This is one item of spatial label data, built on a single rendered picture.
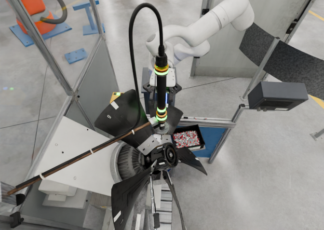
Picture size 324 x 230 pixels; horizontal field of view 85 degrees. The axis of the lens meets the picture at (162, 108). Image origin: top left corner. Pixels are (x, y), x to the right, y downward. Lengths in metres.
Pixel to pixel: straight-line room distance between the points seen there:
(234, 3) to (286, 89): 0.64
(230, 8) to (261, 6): 1.74
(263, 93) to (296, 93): 0.19
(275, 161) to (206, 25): 1.98
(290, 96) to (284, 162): 1.40
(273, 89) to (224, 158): 1.25
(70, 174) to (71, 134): 0.17
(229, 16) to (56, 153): 0.89
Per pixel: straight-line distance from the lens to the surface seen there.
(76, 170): 0.87
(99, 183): 0.92
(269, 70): 2.52
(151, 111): 1.02
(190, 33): 0.80
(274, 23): 2.76
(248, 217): 2.19
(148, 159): 0.88
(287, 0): 2.67
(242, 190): 2.22
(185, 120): 1.39
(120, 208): 0.68
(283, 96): 1.25
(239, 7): 0.88
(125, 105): 0.77
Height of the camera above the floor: 2.01
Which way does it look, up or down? 53 degrees down
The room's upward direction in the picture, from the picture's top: straight up
